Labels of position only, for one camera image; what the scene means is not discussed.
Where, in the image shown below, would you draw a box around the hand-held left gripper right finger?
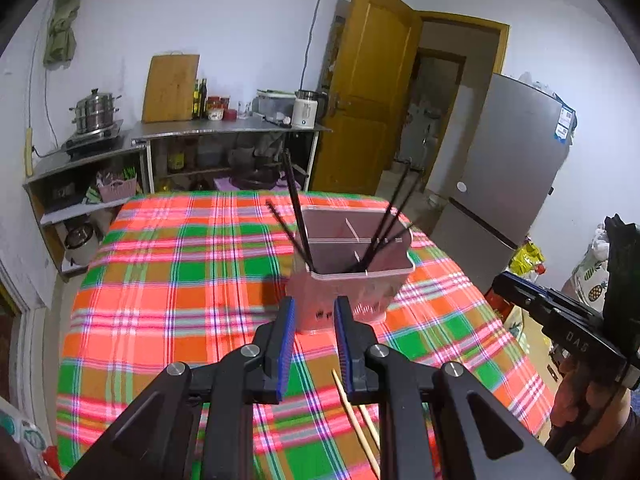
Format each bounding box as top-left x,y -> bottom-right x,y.
334,295 -> 573,480

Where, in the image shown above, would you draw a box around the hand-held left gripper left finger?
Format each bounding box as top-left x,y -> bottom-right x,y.
65,296 -> 297,480

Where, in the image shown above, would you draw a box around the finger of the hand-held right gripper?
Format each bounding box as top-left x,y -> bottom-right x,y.
491,275 -> 553,325
502,271 -> 568,308

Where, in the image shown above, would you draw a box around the pink utensil basket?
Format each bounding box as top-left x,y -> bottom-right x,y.
285,205 -> 417,336

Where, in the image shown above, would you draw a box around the wooden chopstick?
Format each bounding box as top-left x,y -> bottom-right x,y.
331,369 -> 382,480
359,404 -> 382,453

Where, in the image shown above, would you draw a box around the black chopstick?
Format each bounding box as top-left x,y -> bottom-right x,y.
266,200 -> 308,261
372,220 -> 415,261
370,170 -> 422,263
362,159 -> 415,267
286,151 -> 316,268
281,149 -> 314,270

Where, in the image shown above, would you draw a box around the person's right forearm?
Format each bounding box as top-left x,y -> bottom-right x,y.
575,389 -> 640,480

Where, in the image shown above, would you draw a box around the person's right hand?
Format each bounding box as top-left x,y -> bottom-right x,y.
550,359 -> 603,443

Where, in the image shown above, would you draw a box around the red box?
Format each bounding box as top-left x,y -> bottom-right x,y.
484,287 -> 521,322

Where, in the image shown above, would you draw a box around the yellow plastic bag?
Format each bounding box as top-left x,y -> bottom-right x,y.
510,242 -> 546,273

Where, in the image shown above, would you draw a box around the pineapple print cloth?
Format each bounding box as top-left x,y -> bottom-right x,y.
572,227 -> 613,303

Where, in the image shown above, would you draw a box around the plaid tablecloth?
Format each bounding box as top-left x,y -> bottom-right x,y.
56,190 -> 556,480

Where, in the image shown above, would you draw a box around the silver refrigerator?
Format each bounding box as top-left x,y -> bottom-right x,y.
430,72 -> 576,293

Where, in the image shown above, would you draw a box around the dark cooking pots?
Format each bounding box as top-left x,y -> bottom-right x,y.
230,147 -> 282,191

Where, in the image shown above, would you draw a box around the metal kitchen counter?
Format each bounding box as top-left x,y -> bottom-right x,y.
129,119 -> 333,193

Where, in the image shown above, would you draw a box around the silver rice cooker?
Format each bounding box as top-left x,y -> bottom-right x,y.
64,222 -> 98,267

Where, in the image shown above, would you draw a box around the small pink woven basket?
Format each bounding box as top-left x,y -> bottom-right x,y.
97,172 -> 138,203

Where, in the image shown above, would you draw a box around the white electric kettle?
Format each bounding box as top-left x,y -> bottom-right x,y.
291,90 -> 328,131

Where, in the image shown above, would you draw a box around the clear plastic food container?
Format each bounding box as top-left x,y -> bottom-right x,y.
256,89 -> 297,123

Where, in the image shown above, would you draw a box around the wooden door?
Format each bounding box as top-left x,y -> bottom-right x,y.
310,0 -> 423,196

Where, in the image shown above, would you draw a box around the white printed bag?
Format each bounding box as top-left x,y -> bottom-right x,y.
0,400 -> 57,480

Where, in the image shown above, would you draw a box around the black cooktop stove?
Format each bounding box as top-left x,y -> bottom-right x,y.
61,120 -> 126,157

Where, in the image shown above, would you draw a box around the low metal shelf unit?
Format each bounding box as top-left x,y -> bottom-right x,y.
22,140 -> 149,278

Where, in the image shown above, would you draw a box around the wooden cutting board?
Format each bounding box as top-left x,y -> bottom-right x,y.
141,52 -> 201,124

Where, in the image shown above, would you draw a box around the steel steamer pot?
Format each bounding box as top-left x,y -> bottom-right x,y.
70,88 -> 123,135

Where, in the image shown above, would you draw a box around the hanging green cloth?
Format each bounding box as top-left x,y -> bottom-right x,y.
44,0 -> 81,66

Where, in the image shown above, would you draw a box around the wooden door frame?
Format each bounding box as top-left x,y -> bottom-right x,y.
415,10 -> 511,196

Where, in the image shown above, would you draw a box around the wall cable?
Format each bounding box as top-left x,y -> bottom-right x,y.
300,0 -> 331,91

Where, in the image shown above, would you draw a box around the power strip cable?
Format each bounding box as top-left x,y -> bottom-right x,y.
27,25 -> 63,158

